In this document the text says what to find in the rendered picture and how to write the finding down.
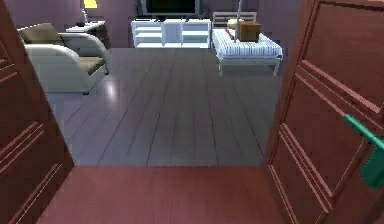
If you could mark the reddish brown room door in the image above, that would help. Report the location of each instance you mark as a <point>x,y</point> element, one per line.
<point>326,110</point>

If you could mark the white slatted chair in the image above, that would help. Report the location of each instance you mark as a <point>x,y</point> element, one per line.
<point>224,18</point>

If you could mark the brown cardboard box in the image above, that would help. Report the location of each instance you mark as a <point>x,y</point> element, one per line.
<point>249,30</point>

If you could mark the white television shelf unit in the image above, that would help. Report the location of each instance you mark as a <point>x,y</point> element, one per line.
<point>172,33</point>

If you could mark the black television set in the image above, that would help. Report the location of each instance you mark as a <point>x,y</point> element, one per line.
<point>170,6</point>

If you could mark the yellow shade table lamp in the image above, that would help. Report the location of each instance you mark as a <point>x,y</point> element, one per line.
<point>88,9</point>

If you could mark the dark side table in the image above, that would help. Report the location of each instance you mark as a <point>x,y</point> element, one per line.
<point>95,30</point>

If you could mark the tan round object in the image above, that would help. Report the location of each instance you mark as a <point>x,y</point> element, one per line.
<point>232,23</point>

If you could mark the white armchair with tan cushions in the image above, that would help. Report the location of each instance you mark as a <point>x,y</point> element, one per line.
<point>63,61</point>

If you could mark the white slatted coffee table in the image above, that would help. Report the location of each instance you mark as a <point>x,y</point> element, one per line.
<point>246,50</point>

